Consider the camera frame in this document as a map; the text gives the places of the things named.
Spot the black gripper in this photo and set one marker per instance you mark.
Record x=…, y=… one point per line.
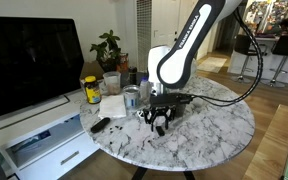
x=164, y=110

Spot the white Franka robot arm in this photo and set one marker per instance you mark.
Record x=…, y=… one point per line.
x=190, y=40

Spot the white bottle blue cap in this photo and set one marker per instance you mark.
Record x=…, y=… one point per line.
x=144, y=90

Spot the silver tin can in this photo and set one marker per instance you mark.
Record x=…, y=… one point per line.
x=131, y=98

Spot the white folded napkin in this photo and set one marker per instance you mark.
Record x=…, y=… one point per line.
x=112, y=107

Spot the black pepper grinder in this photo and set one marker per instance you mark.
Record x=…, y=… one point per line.
x=133, y=76

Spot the clear plastic cup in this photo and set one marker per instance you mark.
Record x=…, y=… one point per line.
x=112, y=85

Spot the black remote control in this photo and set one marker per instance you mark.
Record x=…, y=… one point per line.
x=100, y=125

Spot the orange printed carton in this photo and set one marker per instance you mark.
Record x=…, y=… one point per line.
x=122, y=63

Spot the yellow lid supplement bottle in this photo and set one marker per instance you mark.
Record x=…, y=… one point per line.
x=92, y=93

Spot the beige floor mat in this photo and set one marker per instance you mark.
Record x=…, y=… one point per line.
x=212, y=64

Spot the brown cardboard piece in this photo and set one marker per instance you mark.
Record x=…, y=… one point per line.
x=92, y=70

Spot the green potted plant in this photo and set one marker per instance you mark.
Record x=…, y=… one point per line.
x=108, y=46

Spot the white louvred vent cover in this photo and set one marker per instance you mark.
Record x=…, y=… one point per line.
x=144, y=30

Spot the light wooden bench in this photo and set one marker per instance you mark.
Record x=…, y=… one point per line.
x=270, y=150

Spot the white television stand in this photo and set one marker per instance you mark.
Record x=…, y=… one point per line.
x=44, y=143

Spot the large black flat television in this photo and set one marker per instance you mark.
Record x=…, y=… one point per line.
x=27, y=63

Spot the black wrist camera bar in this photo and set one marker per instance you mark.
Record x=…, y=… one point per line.
x=170, y=99

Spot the black table pedestal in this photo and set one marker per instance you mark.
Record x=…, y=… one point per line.
x=139, y=174

